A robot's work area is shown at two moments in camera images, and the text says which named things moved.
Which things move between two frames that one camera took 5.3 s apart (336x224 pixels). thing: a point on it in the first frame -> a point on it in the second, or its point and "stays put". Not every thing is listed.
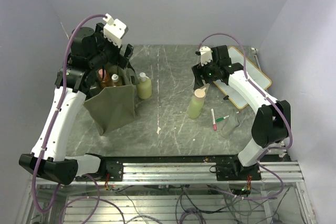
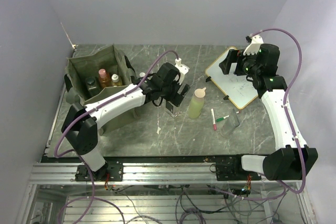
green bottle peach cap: (197, 103) stays put
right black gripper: (207, 79) -> (232, 57)
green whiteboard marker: (221, 118) stays put
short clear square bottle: (205, 85) -> (176, 112)
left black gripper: (119, 59) -> (176, 98)
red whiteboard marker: (214, 126) stays put
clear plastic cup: (232, 121) stays put
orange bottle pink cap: (106, 82) stays put
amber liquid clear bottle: (115, 80) stays put
